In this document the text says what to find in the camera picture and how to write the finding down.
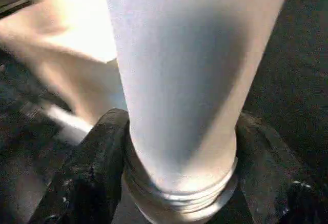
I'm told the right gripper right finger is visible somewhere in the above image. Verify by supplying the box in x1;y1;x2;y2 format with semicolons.
233;111;328;224

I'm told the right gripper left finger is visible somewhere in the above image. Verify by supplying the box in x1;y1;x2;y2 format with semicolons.
30;108;132;224

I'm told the white plastic table leg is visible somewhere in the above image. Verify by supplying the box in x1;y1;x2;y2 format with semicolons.
101;0;294;224

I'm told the white plastic table top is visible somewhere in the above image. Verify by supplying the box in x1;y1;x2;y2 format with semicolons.
0;0;129;132

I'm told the black mat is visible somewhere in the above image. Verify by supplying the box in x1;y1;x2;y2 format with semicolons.
0;0;328;224

